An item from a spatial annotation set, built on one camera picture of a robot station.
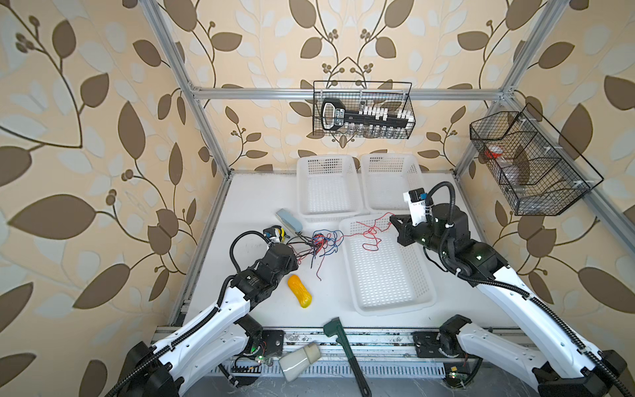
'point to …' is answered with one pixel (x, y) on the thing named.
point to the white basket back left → (328, 188)
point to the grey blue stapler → (289, 220)
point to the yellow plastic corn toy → (299, 290)
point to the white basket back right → (385, 178)
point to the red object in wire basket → (492, 155)
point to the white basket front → (386, 276)
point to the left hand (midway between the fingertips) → (292, 250)
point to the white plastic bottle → (294, 363)
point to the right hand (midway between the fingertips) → (394, 219)
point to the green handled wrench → (335, 326)
